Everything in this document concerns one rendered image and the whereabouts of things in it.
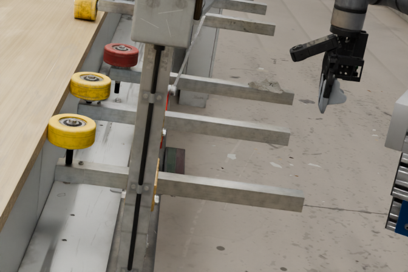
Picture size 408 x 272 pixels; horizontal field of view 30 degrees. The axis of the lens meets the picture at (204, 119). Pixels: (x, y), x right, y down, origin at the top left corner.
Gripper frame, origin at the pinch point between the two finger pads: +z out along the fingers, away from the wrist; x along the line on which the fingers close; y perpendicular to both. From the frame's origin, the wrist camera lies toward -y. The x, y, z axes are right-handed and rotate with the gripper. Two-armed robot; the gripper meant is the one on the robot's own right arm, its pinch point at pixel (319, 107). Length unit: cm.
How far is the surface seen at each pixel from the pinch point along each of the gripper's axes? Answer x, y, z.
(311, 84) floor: 300, 57, 84
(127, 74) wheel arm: -2.3, -46.3, -2.3
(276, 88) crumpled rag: -2.5, -11.5, -3.9
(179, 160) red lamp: -13.7, -31.9, 12.5
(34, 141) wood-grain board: -60, -57, -8
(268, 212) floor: 107, 11, 83
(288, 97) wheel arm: -1.9, -8.2, -2.1
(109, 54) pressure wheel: -4, -51, -7
